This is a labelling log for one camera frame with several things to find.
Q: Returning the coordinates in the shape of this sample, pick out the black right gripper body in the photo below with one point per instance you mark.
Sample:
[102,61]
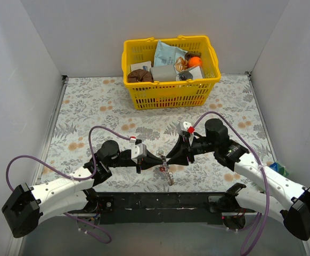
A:
[189,151]

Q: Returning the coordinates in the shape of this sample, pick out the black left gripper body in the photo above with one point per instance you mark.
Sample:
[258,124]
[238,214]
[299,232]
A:
[138,163]

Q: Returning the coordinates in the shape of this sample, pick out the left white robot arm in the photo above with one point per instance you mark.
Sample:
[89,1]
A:
[27,207]

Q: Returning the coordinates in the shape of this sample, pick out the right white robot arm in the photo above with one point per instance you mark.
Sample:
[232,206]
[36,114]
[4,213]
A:
[287,202]

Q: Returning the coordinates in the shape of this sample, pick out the floral patterned table mat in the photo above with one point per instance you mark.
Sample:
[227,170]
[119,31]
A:
[97,109]

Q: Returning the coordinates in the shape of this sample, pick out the white packet with black item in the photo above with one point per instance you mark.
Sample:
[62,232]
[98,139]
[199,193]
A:
[191,73]

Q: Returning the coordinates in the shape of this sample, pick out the yellow plastic basket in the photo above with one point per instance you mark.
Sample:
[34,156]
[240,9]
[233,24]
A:
[154,95]

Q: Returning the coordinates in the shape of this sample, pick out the green blue box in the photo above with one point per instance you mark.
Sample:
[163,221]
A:
[277,167]

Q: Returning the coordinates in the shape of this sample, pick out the orange fruit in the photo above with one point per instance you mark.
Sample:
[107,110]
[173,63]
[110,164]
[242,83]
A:
[194,62]

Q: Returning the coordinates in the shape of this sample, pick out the clear wrapped pastry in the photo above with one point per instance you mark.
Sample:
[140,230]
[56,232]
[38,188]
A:
[181,64]

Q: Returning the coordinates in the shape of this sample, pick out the grey box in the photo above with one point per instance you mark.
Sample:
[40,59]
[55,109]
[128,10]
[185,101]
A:
[165,73]

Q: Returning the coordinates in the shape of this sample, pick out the white box in basket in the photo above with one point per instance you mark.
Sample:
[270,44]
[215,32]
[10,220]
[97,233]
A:
[142,65]

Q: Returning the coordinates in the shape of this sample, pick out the light blue snack bag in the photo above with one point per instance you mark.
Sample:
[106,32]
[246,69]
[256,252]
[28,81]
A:
[167,55]

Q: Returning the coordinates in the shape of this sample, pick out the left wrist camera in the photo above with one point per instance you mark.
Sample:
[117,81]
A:
[138,152]

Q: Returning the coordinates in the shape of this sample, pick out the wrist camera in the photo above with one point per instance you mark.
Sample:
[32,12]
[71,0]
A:
[138,152]
[186,130]

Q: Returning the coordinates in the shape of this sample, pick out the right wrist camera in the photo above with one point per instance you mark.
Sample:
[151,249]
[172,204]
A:
[186,130]

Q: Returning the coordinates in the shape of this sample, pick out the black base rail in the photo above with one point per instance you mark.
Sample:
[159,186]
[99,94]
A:
[213,208]

